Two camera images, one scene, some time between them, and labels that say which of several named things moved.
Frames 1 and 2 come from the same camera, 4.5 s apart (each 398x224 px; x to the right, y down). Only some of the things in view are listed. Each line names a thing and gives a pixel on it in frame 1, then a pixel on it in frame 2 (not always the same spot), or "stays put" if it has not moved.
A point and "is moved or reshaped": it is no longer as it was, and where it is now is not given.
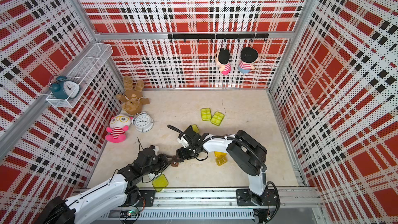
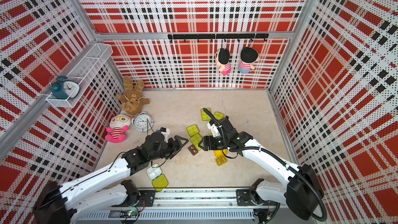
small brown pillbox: [174, 164] is moved or reshaped
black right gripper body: [187, 153] → [218, 143]
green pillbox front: [160, 182] stays put
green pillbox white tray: [217, 118] stays put
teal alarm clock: [62, 89] stays put
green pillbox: [206, 114] stays put
